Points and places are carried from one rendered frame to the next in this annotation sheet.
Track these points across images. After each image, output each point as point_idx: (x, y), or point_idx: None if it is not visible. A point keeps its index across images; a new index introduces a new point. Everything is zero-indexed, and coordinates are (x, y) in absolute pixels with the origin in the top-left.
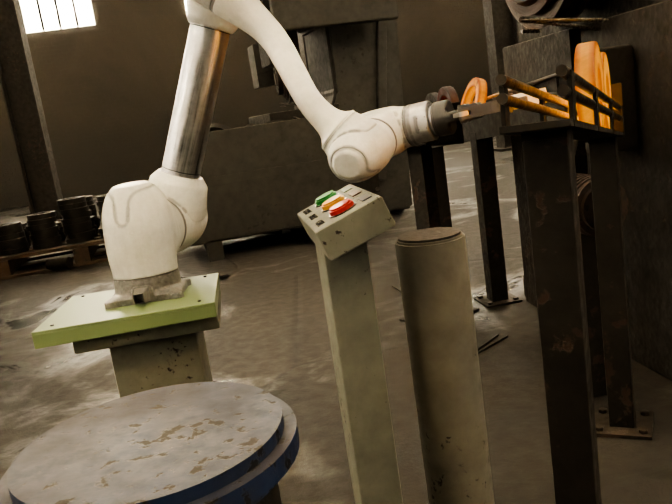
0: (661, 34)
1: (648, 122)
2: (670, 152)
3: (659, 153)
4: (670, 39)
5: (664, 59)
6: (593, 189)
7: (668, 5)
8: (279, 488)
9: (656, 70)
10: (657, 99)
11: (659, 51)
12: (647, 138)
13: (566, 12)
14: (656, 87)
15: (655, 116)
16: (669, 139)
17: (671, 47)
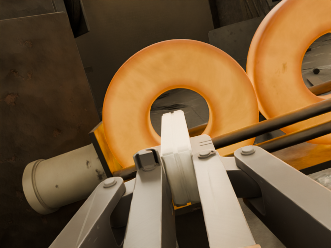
0: (1, 70)
1: (0, 209)
2: (65, 225)
3: (41, 239)
4: (26, 75)
5: (18, 105)
6: None
7: (9, 26)
8: None
9: (1, 125)
10: (16, 167)
11: (2, 96)
12: (3, 234)
13: None
14: (8, 150)
15: (16, 193)
16: (59, 209)
17: (32, 85)
